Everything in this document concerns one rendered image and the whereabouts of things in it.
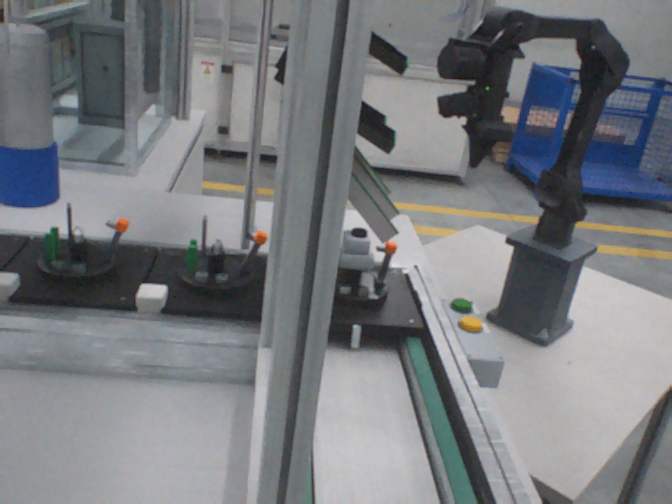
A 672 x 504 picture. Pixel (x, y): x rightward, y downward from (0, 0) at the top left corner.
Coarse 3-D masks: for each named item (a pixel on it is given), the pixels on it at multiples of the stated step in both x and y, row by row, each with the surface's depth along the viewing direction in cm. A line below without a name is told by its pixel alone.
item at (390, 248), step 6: (378, 246) 121; (390, 246) 120; (396, 246) 120; (384, 252) 121; (390, 252) 121; (384, 258) 122; (390, 258) 121; (384, 264) 122; (384, 270) 122; (378, 276) 123; (384, 276) 123
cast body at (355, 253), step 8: (344, 232) 121; (352, 232) 119; (360, 232) 118; (344, 240) 119; (352, 240) 118; (360, 240) 118; (368, 240) 118; (344, 248) 119; (352, 248) 118; (360, 248) 118; (368, 248) 119; (344, 256) 119; (352, 256) 119; (360, 256) 119; (368, 256) 119; (344, 264) 120; (352, 264) 120; (360, 264) 120; (368, 264) 120
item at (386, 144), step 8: (280, 72) 131; (280, 80) 131; (360, 112) 145; (360, 120) 144; (368, 120) 145; (376, 120) 145; (360, 128) 133; (368, 128) 133; (376, 128) 146; (384, 128) 145; (368, 136) 134; (376, 136) 134; (384, 136) 145; (392, 136) 145; (376, 144) 134; (384, 144) 134; (392, 144) 134
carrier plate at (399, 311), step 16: (400, 272) 135; (400, 288) 128; (384, 304) 121; (400, 304) 122; (336, 320) 113; (352, 320) 114; (368, 320) 115; (384, 320) 116; (400, 320) 116; (416, 320) 117; (416, 336) 116
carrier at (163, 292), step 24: (192, 240) 119; (216, 240) 118; (168, 264) 125; (192, 264) 118; (216, 264) 119; (240, 264) 124; (264, 264) 130; (144, 288) 111; (168, 288) 116; (192, 288) 115; (216, 288) 115; (240, 288) 117; (264, 288) 121; (168, 312) 110; (192, 312) 110; (216, 312) 111; (240, 312) 112
